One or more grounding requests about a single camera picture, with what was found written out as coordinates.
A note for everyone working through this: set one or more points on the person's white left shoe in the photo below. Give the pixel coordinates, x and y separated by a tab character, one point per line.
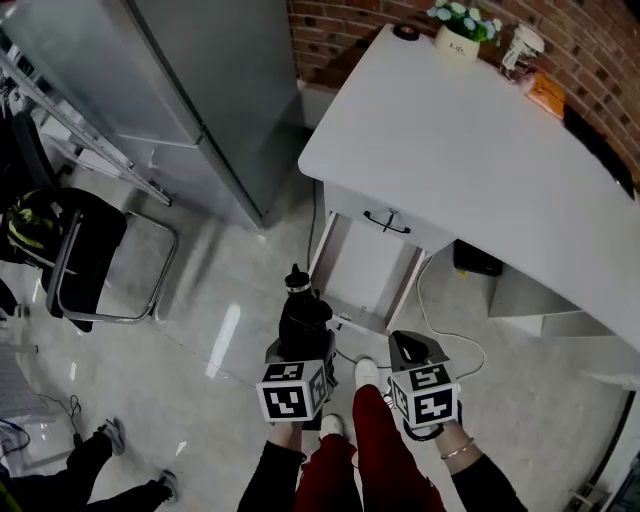
331	426

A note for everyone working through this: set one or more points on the person's left forearm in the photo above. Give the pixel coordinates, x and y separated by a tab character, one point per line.
272	475

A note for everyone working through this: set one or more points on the yellow green backpack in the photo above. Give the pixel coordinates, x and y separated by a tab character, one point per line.
25	225

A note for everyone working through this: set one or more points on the black umbrella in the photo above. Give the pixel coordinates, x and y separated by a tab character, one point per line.
302	320

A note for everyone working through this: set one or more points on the person's white right shoe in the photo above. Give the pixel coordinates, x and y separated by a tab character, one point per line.
366	371

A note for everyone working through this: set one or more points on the lower drawer key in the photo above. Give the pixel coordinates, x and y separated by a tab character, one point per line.
343	320

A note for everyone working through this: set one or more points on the person's white shoe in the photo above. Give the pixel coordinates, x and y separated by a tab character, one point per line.
366	371
331	426

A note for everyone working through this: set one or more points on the clear cup with lid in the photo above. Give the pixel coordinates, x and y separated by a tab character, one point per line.
520	52

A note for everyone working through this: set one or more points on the black office chair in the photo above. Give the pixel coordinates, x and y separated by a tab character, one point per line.
95	250

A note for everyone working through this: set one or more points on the black tape roll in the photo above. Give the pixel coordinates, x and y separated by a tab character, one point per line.
406	31

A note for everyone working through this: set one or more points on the white pot with flowers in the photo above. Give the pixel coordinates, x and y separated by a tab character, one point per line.
457	37

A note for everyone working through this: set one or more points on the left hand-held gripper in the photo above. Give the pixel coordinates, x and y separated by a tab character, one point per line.
292	395

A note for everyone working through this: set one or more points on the drawer key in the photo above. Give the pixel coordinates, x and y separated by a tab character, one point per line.
343	320
390	217

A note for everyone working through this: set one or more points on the person's red trousers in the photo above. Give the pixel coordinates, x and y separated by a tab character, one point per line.
385	450

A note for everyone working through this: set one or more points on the person's right forearm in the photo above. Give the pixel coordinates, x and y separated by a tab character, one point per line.
480	480

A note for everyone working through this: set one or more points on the white side table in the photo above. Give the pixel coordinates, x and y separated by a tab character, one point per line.
15	390

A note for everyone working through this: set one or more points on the grey refrigerator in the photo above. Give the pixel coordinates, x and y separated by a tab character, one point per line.
175	75

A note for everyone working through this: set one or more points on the metal floor stand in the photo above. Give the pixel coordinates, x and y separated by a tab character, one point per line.
592	497

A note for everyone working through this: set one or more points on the black router box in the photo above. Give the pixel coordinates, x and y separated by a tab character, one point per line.
477	260

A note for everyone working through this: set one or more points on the black keyboard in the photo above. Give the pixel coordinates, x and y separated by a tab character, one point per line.
597	150

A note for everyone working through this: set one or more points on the white desk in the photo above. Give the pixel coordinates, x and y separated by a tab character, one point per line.
450	140

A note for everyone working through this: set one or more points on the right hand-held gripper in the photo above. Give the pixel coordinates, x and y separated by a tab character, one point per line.
427	400

